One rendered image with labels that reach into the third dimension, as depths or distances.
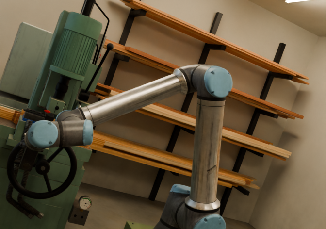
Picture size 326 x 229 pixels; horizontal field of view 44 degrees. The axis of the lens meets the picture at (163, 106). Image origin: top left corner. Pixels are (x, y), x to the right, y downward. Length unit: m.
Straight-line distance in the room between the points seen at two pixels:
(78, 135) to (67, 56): 0.69
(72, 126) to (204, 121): 0.52
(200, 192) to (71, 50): 0.92
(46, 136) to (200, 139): 0.60
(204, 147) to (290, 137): 4.02
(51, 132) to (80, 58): 0.72
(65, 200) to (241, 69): 3.58
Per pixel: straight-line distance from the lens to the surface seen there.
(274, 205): 5.54
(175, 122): 4.35
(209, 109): 1.59
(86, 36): 2.03
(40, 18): 4.44
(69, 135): 1.41
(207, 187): 1.68
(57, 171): 2.02
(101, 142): 2.17
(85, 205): 2.03
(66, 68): 2.02
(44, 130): 1.39
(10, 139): 1.88
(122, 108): 1.59
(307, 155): 5.30
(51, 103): 2.07
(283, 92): 5.63
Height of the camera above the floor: 1.29
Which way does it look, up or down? 2 degrees down
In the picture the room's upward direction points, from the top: 20 degrees clockwise
